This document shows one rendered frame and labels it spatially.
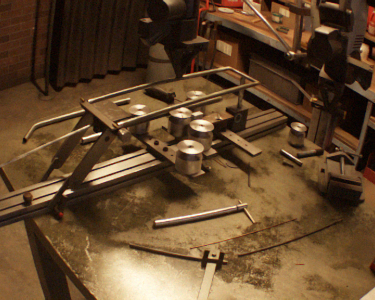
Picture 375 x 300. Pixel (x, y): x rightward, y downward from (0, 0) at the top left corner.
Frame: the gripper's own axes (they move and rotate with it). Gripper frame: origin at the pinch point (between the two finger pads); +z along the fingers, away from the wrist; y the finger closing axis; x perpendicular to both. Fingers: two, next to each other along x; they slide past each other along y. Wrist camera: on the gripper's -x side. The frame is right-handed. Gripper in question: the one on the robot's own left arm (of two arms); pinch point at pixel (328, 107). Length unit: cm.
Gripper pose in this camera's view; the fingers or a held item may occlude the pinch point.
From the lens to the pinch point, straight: 101.9
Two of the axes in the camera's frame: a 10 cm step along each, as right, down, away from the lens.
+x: -8.8, -3.0, 3.6
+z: -0.5, 8.3, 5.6
